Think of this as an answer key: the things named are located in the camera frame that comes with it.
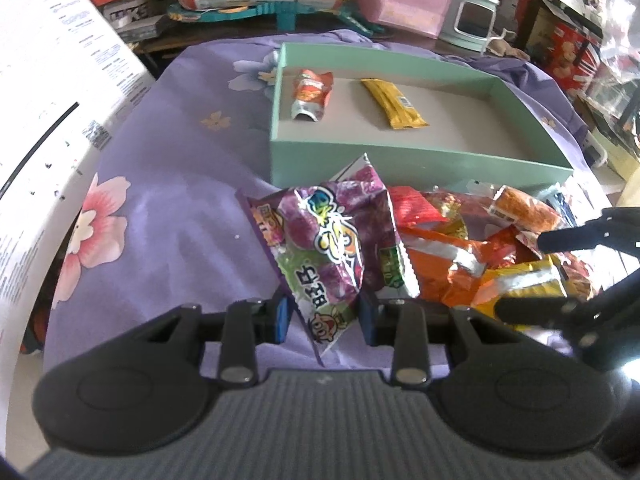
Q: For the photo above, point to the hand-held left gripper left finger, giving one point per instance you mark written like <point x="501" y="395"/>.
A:
<point x="283" y="320"/>

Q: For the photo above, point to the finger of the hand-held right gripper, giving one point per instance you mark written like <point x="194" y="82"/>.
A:
<point x="565" y="240"/>
<point x="535" y="310"/>

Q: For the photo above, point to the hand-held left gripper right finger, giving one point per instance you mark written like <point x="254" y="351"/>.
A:
<point x="367" y="322"/>

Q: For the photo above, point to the blue white snack packet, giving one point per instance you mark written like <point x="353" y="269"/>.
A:
<point x="562" y="202"/>

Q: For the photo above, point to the purple grape candy packet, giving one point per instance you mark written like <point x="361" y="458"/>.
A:
<point x="330" y="240"/>

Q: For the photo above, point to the heap of assorted snack packets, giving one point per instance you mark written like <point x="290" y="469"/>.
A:
<point x="450" y="265"/>

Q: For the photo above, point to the mint green cardboard box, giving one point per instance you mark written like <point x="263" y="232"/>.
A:
<point x="320" y="165"/>

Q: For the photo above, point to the purple pink candy packet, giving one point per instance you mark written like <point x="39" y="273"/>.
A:
<point x="260" y="220"/>

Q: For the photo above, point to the purple floral blanket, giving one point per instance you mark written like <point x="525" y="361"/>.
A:
<point x="190" y="185"/>

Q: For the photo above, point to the red printed snack box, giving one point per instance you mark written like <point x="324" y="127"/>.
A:
<point x="570" y="52"/>

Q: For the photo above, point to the yellow snack bar packet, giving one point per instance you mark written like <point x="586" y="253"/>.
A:
<point x="395" y="102"/>

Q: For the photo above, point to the orange silver snack packet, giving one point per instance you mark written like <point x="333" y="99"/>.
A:
<point x="311" y="94"/>

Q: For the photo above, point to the mint green small appliance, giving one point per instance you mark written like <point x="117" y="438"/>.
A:
<point x="472" y="15"/>

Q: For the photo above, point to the white printed cardboard box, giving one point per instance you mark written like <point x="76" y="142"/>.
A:
<point x="45" y="110"/>

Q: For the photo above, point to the black printed box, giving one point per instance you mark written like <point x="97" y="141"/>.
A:
<point x="132" y="17"/>

